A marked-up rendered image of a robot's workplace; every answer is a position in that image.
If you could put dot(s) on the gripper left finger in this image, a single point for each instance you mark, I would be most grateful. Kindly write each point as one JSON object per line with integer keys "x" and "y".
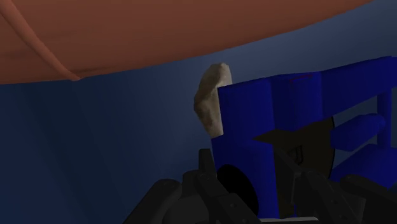
{"x": 204, "y": 189}

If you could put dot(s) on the blue blocky toy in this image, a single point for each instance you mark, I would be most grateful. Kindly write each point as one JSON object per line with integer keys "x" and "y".
{"x": 245, "y": 114}

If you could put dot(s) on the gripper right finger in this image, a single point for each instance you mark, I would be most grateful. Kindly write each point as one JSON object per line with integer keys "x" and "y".
{"x": 322, "y": 198}

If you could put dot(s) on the beige lumpy rock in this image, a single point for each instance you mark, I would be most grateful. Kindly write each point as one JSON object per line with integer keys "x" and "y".
{"x": 209, "y": 99}

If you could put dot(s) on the brown upholstered furniture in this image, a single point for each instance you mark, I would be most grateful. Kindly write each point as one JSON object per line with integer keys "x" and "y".
{"x": 155, "y": 34}

